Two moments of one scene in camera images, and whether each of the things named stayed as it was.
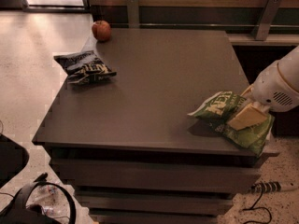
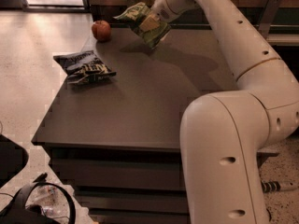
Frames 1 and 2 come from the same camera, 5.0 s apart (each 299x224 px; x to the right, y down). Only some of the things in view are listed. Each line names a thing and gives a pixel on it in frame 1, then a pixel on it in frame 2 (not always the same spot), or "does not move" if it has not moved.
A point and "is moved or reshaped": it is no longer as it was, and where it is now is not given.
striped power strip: (263, 187) does not move
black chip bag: (84, 67) does not move
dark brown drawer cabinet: (128, 147) does not move
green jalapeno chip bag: (218, 110) is moved or reshaped
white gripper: (273, 88) to (163, 9)
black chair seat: (13, 159) does not move
